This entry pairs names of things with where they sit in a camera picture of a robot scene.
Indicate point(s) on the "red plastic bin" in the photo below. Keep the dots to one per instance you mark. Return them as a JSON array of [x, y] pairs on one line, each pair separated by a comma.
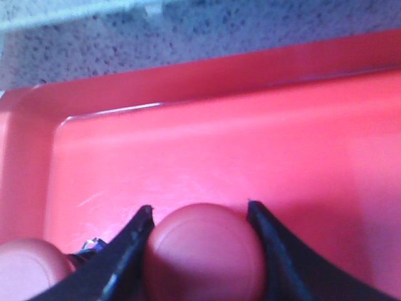
[[311, 130]]

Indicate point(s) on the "red mushroom button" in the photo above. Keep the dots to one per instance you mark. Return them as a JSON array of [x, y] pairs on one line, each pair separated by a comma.
[[30, 266], [204, 252]]

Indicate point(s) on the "grey stone counter right slab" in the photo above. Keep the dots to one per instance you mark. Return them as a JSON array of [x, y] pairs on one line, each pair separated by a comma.
[[56, 41]]

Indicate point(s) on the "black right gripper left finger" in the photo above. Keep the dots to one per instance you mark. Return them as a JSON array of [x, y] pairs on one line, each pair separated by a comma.
[[113, 273]]

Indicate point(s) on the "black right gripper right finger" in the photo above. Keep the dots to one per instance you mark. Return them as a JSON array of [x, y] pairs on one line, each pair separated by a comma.
[[296, 272]]

